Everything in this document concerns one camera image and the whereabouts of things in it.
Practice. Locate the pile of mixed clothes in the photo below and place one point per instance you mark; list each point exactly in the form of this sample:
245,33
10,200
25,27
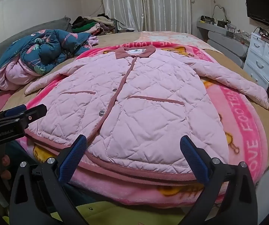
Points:
89,24

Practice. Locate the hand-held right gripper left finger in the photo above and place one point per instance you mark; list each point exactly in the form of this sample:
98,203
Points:
72,159

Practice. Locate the pink printed fleece blanket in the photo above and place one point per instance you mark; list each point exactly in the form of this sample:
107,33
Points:
242,112

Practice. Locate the white sheer curtain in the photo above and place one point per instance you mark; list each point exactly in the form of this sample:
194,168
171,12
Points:
146,4

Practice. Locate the peach bear print blanket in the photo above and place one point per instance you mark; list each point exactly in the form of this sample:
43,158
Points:
172,37

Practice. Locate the person's left hand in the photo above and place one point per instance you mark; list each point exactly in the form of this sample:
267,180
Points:
6,161

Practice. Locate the clutter of small shelf gadgets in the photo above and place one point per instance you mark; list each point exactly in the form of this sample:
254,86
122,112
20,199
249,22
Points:
230,28

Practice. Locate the grey headboard with shelf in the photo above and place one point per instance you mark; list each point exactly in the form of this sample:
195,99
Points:
223,39

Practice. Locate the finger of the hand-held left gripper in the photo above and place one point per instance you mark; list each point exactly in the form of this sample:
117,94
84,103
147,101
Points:
16,110
37,112

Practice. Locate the white drawer cabinet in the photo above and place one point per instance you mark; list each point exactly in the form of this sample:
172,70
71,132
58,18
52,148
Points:
261,56

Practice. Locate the pink quilted jacket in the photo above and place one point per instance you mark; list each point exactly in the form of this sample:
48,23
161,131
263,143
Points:
148,98

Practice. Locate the blue flamingo print quilt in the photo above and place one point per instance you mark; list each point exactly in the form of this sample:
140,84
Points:
47,49

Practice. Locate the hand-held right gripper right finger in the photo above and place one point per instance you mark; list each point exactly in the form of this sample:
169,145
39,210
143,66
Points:
194,159

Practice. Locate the yellow-green garment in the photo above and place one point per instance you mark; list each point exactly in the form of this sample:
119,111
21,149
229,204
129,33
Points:
115,213

